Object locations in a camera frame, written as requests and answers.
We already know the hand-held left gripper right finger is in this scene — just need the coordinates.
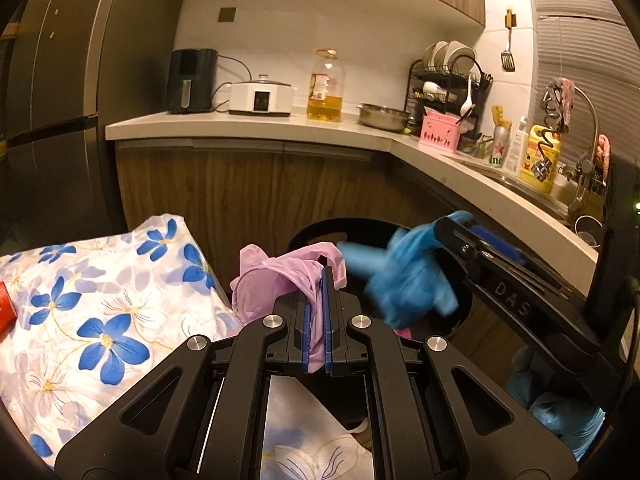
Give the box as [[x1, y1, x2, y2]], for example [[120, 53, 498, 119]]
[[322, 265, 586, 480]]

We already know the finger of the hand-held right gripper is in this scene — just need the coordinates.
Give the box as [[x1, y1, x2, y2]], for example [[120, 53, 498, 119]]
[[450, 212, 532, 268], [432, 216, 506, 292]]

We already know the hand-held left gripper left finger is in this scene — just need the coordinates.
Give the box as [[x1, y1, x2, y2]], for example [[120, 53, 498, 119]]
[[55, 294, 317, 480]]

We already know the purple plastic bag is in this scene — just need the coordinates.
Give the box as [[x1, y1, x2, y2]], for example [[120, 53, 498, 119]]
[[230, 241, 349, 374]]

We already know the black trash bin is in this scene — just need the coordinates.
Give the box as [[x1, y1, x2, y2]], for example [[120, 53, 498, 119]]
[[287, 216, 476, 443]]

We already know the person's right hand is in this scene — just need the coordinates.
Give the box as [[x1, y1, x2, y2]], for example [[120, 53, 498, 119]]
[[505, 347, 608, 462]]

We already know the steel sink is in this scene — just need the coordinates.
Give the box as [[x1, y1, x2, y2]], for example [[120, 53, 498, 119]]
[[495, 170, 603, 248]]

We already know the yellow detergent bottle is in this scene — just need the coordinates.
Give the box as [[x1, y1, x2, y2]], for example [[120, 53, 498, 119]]
[[520, 125, 562, 194]]

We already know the white detergent bottle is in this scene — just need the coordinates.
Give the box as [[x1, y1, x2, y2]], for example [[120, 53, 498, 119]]
[[502, 116, 530, 176]]

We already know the green beer can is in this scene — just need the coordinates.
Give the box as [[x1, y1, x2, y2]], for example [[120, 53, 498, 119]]
[[489, 124, 510, 170]]

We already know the pink plastic basket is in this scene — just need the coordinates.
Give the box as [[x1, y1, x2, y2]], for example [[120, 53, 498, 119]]
[[419, 114, 461, 155]]

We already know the white ladle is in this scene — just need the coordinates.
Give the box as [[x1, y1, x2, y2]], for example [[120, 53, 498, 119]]
[[460, 72, 477, 117]]

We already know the black dish rack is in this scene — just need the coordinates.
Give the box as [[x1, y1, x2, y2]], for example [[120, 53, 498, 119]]
[[407, 41, 494, 142]]

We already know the steel pot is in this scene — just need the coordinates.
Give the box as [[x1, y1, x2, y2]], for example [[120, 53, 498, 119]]
[[356, 103, 409, 132]]

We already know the steel kitchen faucet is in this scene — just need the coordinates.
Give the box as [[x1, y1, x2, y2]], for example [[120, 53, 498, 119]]
[[540, 77, 610, 217]]

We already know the pink dish cloth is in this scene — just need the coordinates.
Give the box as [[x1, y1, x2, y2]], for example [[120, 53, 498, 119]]
[[552, 77, 577, 127]]

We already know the wooden base cabinet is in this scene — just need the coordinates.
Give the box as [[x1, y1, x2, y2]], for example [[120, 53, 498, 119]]
[[115, 139, 551, 361]]

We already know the metal slotted spatula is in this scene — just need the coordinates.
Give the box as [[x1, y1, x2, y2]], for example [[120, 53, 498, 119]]
[[501, 8, 517, 72]]

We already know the blue floral tablecloth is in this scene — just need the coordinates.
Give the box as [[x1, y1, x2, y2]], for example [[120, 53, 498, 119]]
[[0, 214, 376, 480]]

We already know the cooking oil bottle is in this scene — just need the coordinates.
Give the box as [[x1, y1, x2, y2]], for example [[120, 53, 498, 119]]
[[306, 49, 347, 123]]

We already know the white kitchen countertop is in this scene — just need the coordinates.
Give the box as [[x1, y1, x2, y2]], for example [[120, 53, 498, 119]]
[[105, 109, 599, 297]]

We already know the window blind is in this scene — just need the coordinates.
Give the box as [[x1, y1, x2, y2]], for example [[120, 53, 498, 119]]
[[527, 0, 633, 161]]

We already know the white electric cooker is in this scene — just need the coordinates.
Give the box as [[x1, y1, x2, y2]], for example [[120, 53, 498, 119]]
[[228, 75, 293, 117]]

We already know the black air fryer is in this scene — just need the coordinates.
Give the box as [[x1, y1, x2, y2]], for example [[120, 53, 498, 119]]
[[167, 48, 219, 114]]

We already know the grey refrigerator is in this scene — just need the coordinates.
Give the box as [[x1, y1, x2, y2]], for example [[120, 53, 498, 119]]
[[0, 0, 187, 242]]

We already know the black coiled cord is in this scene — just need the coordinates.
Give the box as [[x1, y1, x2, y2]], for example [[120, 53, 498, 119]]
[[536, 124, 559, 182]]

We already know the black power cable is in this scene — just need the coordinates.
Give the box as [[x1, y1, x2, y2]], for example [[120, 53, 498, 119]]
[[212, 55, 257, 112]]

